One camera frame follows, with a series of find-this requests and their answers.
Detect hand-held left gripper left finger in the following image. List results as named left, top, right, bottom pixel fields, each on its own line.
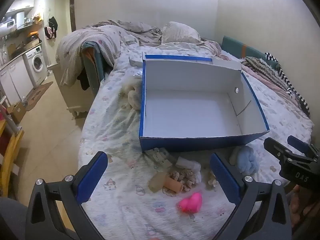
left=25, top=151, right=108, bottom=240

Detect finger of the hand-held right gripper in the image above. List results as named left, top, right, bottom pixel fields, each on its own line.
left=287, top=135, right=320, bottom=158
left=264, top=137, right=300, bottom=165

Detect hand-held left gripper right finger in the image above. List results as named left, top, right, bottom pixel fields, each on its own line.
left=209, top=152, right=292, bottom=240

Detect light blue fluffy plush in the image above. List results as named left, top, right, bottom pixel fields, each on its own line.
left=236, top=146, right=259, bottom=175

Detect beige patterned lace fabric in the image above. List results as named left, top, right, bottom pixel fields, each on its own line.
left=168, top=169, right=198, bottom=192

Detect pink rubber duck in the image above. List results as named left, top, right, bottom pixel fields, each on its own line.
left=177, top=192, right=202, bottom=214

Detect beige clip card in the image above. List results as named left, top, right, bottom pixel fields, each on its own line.
left=145, top=148, right=175, bottom=172

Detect blue and white cardboard box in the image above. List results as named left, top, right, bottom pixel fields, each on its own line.
left=139, top=52, right=270, bottom=153

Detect person's right hand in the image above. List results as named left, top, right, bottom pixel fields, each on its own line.
left=289, top=184, right=313, bottom=222

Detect small beige trinket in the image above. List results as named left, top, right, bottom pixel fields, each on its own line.
left=206, top=170, right=219, bottom=187

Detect white folded cloth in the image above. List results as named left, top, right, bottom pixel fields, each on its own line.
left=175, top=156, right=202, bottom=180

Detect orange cylinder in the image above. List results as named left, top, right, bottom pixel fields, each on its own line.
left=164, top=176, right=183, bottom=193

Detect black and white striped cloth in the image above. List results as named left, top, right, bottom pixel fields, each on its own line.
left=264, top=52, right=310, bottom=117

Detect translucent beige bottle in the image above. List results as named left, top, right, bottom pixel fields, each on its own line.
left=149, top=172, right=167, bottom=193

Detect knit patterned blanket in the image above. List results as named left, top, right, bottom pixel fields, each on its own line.
left=241, top=56, right=288, bottom=91

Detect yellow wooden chair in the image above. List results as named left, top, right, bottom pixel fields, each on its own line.
left=0, top=105, right=25, bottom=198

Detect cream plush toy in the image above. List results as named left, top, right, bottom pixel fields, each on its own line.
left=121, top=77, right=143, bottom=111

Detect brown door mat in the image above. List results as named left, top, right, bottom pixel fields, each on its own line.
left=25, top=81, right=54, bottom=112

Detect cardboard box on floor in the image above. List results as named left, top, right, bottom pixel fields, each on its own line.
left=7, top=101, right=27, bottom=124

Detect teal headboard cushion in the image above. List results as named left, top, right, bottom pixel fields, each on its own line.
left=221, top=35, right=281, bottom=71

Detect small white packet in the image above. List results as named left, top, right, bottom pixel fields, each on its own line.
left=128, top=56, right=144, bottom=68

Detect white kitchen cabinet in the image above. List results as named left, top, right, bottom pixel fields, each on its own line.
left=0, top=54, right=34, bottom=106

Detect white washing machine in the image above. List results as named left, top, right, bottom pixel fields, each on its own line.
left=22, top=45, right=48, bottom=86

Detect beige quilted duvet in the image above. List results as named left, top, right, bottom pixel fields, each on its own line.
left=55, top=19, right=164, bottom=87

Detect beige pillow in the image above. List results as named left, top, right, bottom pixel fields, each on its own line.
left=161, top=21, right=202, bottom=44

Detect dark hanging clothes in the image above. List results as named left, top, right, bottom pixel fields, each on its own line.
left=47, top=16, right=59, bottom=39

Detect white wall cabinet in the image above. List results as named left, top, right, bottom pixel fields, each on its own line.
left=7, top=0, right=35, bottom=12

